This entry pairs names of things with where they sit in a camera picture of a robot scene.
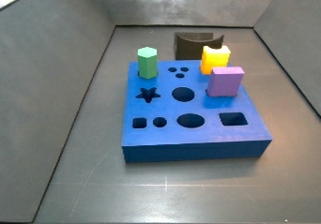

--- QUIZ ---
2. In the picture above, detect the blue shape sorting board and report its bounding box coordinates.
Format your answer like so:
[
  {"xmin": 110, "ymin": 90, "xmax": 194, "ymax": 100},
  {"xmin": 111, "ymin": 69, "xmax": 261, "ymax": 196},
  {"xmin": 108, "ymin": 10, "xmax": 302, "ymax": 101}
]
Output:
[{"xmin": 122, "ymin": 60, "xmax": 272, "ymax": 163}]

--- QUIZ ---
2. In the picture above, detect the green hexagonal prism block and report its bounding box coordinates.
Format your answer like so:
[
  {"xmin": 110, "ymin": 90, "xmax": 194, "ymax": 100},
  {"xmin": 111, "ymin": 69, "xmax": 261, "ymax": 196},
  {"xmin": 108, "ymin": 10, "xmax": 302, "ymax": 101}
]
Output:
[{"xmin": 138, "ymin": 47, "xmax": 158, "ymax": 79}]

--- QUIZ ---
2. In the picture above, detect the purple rectangular block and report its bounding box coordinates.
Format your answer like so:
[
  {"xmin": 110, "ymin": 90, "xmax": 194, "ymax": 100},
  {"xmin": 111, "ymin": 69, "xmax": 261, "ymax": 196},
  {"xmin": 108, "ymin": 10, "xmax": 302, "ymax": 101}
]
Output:
[{"xmin": 207, "ymin": 67, "xmax": 245, "ymax": 97}]

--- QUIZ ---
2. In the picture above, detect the yellow arch block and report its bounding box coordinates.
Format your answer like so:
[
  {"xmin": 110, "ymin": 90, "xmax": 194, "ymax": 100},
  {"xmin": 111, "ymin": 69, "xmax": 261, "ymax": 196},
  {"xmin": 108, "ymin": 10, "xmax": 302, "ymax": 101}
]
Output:
[{"xmin": 201, "ymin": 45, "xmax": 231, "ymax": 75}]

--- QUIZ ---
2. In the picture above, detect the black curved holder stand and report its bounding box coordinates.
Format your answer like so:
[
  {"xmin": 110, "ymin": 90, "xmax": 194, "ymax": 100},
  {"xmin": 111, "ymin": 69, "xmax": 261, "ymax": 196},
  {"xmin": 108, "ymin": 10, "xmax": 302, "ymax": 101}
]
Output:
[{"xmin": 174, "ymin": 32, "xmax": 225, "ymax": 60}]

